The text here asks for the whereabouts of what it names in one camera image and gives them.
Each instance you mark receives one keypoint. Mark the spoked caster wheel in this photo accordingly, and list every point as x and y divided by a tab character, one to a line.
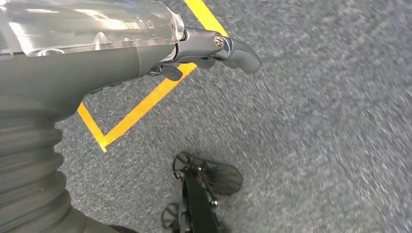
181	164
170	216

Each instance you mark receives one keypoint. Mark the black ribbed wheel cover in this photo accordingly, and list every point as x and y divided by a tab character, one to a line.
225	180

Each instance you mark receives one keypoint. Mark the black robot mobile base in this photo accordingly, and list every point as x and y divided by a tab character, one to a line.
199	205

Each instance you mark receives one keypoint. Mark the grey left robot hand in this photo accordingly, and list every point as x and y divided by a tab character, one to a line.
80	67

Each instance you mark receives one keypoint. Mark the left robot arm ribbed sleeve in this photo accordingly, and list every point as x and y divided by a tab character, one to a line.
29	167

